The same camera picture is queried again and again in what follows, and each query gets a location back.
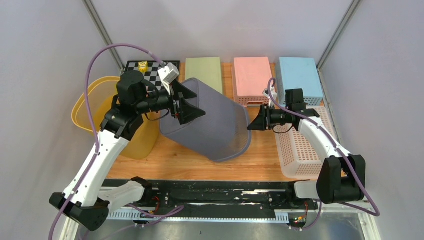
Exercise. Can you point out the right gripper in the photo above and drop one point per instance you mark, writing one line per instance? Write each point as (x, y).
(263, 120)

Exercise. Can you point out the yellow ribbed bin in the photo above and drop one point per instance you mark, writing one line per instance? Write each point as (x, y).
(100, 96)

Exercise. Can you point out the large white perforated basket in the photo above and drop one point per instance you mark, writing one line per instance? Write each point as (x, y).
(298, 159)

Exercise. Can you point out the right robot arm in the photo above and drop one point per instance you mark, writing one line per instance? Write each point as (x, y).
(342, 175)

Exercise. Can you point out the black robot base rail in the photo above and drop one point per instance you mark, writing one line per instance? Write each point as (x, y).
(222, 202)

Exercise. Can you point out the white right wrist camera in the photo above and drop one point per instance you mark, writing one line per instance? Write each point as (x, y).
(272, 96)

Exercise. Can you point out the pink perforated tray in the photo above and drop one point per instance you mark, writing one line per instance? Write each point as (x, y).
(250, 76)

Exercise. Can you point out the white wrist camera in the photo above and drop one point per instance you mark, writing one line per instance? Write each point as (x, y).
(167, 75)
(272, 96)

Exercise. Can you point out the yellow owl toy block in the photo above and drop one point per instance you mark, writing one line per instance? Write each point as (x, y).
(143, 66)

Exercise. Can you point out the blue perforated tray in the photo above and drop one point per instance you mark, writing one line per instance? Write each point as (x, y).
(298, 73)

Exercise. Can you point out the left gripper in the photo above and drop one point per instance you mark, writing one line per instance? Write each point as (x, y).
(186, 112)

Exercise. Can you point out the black white checkerboard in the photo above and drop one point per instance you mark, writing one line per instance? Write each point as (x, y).
(151, 75)

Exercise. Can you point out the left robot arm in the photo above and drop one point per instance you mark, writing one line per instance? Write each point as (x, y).
(82, 201)

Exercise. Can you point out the grey mesh basket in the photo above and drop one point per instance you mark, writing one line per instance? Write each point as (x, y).
(220, 135)

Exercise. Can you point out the green perforated tray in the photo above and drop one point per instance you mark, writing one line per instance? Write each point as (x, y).
(206, 69)

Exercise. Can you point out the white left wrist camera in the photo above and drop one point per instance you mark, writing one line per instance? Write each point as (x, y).
(167, 75)

